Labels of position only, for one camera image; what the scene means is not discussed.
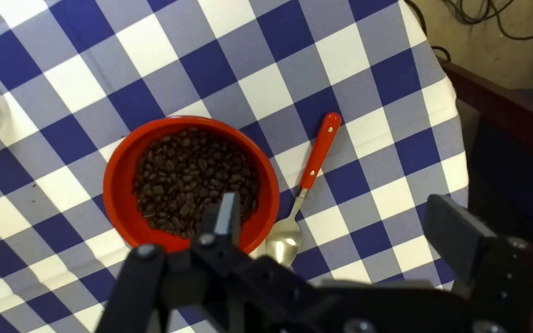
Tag blue white checkered tablecloth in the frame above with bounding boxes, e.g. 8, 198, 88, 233
0, 0, 469, 333

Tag black floor cables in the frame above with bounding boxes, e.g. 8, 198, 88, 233
403, 0, 533, 63

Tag red bowl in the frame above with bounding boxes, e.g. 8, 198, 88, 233
101, 115, 282, 255

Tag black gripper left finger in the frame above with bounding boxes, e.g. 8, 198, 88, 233
199, 191, 242, 250

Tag metal spoon with red handle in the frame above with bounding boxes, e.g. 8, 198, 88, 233
247, 111, 343, 270

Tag office desk with dark side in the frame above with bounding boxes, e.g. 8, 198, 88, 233
440, 59, 533, 261

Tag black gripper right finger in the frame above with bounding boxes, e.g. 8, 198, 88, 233
423, 192, 499, 300

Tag dark coffee beans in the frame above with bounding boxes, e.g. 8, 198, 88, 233
131, 126, 262, 241

